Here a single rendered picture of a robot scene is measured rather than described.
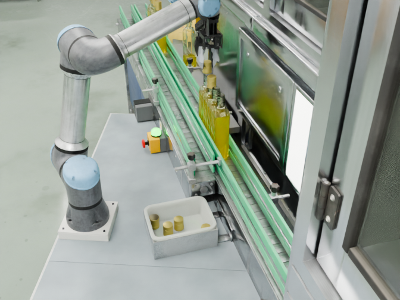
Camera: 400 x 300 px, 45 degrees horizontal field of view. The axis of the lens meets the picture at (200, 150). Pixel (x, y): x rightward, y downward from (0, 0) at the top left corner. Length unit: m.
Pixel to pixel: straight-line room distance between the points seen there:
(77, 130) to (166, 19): 0.48
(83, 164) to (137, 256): 0.36
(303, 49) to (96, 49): 0.60
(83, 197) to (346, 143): 1.18
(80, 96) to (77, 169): 0.24
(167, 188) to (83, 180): 0.43
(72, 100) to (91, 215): 0.39
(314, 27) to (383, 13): 0.91
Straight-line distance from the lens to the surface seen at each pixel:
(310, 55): 1.40
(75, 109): 1.63
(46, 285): 1.63
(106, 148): 2.16
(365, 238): 0.59
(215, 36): 1.73
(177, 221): 1.66
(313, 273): 0.71
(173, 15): 1.50
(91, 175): 1.60
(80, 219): 1.69
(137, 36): 1.46
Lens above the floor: 1.95
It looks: 35 degrees down
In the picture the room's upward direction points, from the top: straight up
